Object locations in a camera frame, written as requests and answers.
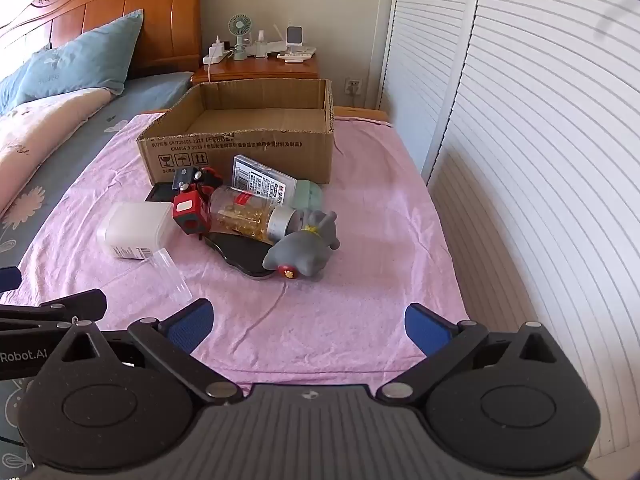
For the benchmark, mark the grey elephant toy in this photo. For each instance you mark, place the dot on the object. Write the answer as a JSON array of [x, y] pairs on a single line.
[[300, 247]]

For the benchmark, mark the wall socket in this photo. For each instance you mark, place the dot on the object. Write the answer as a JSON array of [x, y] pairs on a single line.
[[355, 85]]

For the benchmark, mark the clear capsule bottle silver cap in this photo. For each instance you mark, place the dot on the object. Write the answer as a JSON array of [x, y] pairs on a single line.
[[240, 210]]

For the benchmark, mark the green desk fan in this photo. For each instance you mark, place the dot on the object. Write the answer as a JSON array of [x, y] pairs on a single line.
[[239, 27]]

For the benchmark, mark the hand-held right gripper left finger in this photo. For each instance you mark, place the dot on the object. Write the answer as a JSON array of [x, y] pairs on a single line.
[[192, 327]]

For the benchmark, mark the brown cardboard box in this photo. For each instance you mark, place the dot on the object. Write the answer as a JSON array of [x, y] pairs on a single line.
[[240, 145]]

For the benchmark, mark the pink towel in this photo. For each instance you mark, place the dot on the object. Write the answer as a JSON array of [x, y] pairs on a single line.
[[350, 310]]

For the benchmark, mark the pale green round case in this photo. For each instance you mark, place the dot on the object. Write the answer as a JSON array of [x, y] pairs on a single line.
[[310, 192]]

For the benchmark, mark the wooden bed frame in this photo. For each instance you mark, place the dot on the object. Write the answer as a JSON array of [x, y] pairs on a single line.
[[360, 114]]

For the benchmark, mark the white plastic container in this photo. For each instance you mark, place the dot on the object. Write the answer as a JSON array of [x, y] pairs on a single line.
[[132, 227]]

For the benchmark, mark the narrow white louvered closet door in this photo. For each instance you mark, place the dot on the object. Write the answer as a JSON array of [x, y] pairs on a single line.
[[425, 60]]

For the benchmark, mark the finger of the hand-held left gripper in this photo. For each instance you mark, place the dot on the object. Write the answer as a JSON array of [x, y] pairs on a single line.
[[60, 307], [9, 279]]

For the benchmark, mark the clear plastic case with label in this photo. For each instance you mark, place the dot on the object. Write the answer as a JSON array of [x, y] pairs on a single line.
[[260, 175]]

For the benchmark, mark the black oval tray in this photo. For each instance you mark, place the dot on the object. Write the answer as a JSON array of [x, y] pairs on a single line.
[[235, 250]]

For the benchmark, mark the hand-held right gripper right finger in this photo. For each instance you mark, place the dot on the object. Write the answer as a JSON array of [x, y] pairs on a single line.
[[425, 327]]

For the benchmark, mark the pink floral quilt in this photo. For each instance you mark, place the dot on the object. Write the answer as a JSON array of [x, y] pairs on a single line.
[[45, 120]]

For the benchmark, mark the white spray bottle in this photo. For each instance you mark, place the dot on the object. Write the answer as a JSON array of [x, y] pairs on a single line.
[[260, 45]]

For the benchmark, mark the grey floral bed sheet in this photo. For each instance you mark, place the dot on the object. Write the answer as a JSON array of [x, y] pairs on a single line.
[[65, 160]]

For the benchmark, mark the blue pillow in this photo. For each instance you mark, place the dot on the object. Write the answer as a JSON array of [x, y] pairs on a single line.
[[85, 60]]

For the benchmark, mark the white power strip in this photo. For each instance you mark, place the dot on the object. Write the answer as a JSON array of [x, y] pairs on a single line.
[[212, 58]]

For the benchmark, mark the red toy train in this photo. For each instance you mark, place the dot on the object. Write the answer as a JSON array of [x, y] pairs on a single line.
[[187, 212]]

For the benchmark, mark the clear plastic cup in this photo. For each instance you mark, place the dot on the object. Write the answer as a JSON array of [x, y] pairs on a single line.
[[170, 275]]

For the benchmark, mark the wooden nightstand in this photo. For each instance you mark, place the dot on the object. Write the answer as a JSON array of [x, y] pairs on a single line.
[[250, 71]]

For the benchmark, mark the black toy train car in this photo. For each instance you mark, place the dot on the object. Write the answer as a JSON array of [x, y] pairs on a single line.
[[186, 177]]

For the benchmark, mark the black remote control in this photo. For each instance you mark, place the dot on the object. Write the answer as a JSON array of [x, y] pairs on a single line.
[[157, 193]]

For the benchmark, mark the white charger plug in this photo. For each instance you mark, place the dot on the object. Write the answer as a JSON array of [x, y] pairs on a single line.
[[217, 46]]

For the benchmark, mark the wooden headboard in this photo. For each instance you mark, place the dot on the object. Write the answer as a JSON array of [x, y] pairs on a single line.
[[100, 5]]

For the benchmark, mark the wide white louvered closet door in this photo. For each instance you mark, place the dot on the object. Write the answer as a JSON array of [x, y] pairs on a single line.
[[550, 185]]

